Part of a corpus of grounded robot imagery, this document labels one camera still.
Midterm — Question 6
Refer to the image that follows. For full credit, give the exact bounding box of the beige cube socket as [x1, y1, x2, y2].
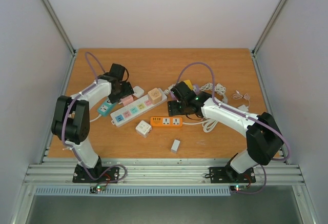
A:
[148, 88, 162, 105]

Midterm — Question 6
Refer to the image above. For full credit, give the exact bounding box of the yellow cube socket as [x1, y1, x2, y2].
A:
[183, 79, 193, 90]

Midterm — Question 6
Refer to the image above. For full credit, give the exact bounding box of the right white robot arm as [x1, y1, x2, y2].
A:
[168, 82, 283, 183]

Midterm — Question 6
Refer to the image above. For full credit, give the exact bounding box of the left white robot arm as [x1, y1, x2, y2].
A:
[51, 64, 134, 182]

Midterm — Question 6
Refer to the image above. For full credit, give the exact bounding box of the pink cube socket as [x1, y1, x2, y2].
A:
[118, 95, 134, 106]

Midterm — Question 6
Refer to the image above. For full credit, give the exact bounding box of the small white square charger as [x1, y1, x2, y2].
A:
[133, 86, 145, 98]

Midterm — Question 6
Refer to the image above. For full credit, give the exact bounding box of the teal power strip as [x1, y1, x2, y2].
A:
[97, 98, 116, 117]

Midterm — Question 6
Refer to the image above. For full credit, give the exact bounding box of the orange power strip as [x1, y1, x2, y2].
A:
[150, 116, 183, 128]

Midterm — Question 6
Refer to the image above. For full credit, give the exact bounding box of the purple power strip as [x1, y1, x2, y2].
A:
[170, 84, 200, 100]

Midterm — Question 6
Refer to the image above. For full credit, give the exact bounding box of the long white power strip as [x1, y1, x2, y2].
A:
[110, 88, 169, 128]

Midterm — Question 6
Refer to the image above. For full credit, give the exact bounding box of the white cube socket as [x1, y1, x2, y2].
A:
[135, 120, 152, 138]

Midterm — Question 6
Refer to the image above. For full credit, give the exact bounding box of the right circuit board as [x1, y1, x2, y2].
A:
[230, 185, 248, 192]

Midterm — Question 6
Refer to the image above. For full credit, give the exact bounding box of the circuit board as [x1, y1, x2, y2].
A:
[230, 185, 248, 192]
[90, 186, 106, 194]

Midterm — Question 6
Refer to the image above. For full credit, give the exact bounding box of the left circuit board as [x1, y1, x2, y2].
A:
[90, 186, 106, 194]

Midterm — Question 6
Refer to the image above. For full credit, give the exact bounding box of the orange strip white cord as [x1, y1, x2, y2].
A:
[182, 117, 221, 133]

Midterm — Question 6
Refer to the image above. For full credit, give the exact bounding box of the white wall charger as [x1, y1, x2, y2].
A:
[171, 139, 180, 154]

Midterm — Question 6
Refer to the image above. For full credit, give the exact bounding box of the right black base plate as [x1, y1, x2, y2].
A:
[207, 167, 256, 184]

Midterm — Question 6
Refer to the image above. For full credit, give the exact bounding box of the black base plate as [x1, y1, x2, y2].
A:
[207, 167, 256, 184]
[72, 165, 120, 184]

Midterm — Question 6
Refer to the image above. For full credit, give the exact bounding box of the grey slotted cable duct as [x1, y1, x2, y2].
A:
[35, 186, 231, 197]

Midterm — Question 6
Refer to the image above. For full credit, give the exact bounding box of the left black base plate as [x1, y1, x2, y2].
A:
[72, 165, 120, 184]

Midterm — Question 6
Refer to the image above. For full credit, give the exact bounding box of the aluminium rail frame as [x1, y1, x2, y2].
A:
[23, 157, 305, 186]

